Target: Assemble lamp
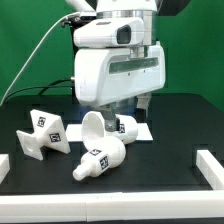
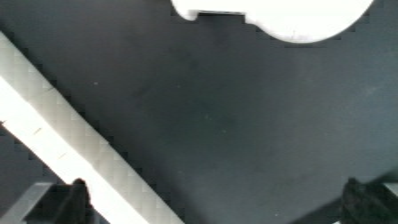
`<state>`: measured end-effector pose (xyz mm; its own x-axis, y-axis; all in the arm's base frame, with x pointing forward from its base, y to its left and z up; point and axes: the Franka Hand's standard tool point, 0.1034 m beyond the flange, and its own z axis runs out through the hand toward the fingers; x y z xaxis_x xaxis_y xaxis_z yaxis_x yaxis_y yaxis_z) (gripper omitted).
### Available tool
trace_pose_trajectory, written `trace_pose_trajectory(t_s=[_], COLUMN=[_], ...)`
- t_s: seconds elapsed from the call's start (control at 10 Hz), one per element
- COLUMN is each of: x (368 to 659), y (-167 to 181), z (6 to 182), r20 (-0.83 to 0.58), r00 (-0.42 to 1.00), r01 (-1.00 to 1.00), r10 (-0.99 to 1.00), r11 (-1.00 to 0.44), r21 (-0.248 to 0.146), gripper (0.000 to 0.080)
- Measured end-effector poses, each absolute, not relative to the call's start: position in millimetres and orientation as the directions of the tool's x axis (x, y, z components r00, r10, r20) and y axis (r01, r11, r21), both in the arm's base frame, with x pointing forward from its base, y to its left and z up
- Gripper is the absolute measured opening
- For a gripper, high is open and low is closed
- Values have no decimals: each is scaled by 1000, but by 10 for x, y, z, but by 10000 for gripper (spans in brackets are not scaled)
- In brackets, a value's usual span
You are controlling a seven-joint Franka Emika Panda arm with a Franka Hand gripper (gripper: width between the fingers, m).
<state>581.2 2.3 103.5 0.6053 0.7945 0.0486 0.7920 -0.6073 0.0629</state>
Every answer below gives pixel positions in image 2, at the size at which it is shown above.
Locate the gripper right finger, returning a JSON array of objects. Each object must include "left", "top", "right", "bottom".
[{"left": 340, "top": 178, "right": 398, "bottom": 224}]

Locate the white lamp base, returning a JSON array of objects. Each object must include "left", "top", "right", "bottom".
[{"left": 171, "top": 0, "right": 375, "bottom": 44}]

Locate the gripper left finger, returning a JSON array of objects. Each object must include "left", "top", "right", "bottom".
[{"left": 0, "top": 179, "right": 94, "bottom": 224}]

